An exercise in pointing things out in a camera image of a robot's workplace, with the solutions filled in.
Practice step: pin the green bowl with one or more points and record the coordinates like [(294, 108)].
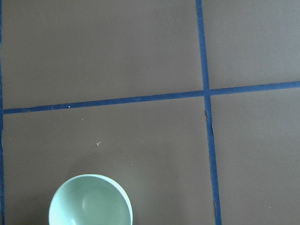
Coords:
[(90, 199)]

